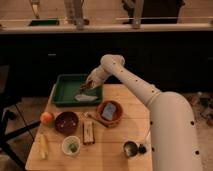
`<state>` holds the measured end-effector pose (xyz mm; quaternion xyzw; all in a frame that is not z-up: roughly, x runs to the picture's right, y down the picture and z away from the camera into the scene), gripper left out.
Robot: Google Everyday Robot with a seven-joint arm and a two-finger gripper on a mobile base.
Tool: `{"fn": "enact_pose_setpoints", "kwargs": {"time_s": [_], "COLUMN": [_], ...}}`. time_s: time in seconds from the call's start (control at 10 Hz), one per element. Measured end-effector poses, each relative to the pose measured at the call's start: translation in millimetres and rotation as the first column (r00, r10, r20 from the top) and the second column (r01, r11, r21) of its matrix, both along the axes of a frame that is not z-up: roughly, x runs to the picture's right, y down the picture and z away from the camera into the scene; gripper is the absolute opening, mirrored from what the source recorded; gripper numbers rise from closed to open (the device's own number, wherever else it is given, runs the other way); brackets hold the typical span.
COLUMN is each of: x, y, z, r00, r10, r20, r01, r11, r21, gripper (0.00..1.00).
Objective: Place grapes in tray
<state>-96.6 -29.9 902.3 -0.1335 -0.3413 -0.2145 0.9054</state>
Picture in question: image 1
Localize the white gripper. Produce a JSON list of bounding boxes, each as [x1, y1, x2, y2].
[[79, 66, 111, 93]]

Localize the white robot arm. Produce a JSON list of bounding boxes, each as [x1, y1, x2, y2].
[[80, 54, 203, 171]]

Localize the white cloth in tray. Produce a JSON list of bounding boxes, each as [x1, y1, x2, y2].
[[75, 94, 98, 102]]

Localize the green plastic tray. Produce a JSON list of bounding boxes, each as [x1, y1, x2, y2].
[[52, 74, 102, 107]]

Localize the dark grapes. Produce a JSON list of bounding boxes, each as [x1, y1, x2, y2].
[[138, 144, 147, 154]]

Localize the blue sponge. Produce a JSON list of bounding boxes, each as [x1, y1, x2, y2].
[[101, 102, 116, 121]]

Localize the terracotta bowl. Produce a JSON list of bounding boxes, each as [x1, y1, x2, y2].
[[96, 100, 123, 127]]

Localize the dark red bowl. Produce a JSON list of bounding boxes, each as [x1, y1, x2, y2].
[[55, 112, 79, 136]]

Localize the brown chocolate bar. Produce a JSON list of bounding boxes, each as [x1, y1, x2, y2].
[[83, 121, 95, 145]]

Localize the orange apple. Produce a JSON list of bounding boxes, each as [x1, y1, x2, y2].
[[40, 112, 54, 126]]

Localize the white cup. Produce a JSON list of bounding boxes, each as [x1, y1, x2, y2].
[[61, 136, 81, 157]]

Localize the yellow banana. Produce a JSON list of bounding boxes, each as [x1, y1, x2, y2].
[[40, 134, 48, 159]]

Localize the silver metal cup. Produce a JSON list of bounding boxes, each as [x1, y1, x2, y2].
[[123, 141, 138, 157]]

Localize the black chair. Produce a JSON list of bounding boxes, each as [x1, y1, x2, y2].
[[0, 64, 41, 168]]

